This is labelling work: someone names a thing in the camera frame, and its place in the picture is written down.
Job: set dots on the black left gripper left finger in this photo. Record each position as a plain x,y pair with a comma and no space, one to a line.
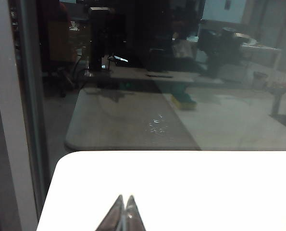
112,217

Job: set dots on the large glass window pane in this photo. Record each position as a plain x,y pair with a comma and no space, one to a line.
157,72

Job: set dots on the grey window frame post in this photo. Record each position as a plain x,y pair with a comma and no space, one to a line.
10,120

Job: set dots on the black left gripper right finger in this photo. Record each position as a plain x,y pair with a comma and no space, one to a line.
133,216

